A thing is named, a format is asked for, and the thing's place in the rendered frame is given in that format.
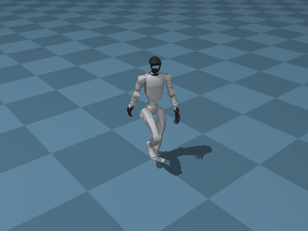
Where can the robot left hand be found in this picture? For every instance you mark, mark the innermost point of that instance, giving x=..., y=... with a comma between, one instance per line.
x=177, y=116

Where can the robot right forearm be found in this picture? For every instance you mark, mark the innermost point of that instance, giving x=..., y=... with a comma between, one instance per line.
x=133, y=101

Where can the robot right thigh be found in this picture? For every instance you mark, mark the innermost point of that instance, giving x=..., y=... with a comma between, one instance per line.
x=148, y=117

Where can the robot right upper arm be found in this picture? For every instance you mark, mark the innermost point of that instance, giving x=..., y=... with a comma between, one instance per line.
x=140, y=81

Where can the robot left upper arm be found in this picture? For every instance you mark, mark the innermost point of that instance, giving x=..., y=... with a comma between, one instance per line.
x=170, y=92

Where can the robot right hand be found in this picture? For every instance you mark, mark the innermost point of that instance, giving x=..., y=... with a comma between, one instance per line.
x=129, y=111

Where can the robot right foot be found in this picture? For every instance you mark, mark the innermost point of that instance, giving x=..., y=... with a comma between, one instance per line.
x=151, y=150

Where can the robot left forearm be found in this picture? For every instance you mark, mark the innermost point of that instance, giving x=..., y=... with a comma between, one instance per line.
x=174, y=102

